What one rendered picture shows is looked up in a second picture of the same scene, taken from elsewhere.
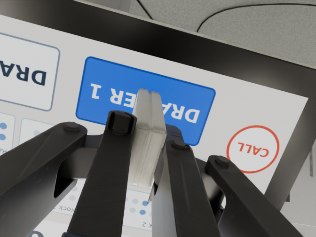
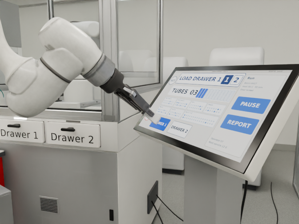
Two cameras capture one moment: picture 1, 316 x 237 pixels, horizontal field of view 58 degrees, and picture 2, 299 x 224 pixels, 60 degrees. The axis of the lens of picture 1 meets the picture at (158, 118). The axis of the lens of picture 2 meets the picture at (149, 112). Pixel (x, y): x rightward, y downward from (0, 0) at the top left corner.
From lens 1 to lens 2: 79 cm
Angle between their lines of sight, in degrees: 51
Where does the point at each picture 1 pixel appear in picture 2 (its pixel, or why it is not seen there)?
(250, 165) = not seen: hidden behind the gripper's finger
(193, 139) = not seen: hidden behind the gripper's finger
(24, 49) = (171, 131)
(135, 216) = (171, 100)
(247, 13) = not seen: outside the picture
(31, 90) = (174, 124)
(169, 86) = (155, 126)
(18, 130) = (181, 116)
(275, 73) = (140, 129)
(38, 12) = (166, 138)
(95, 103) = (166, 122)
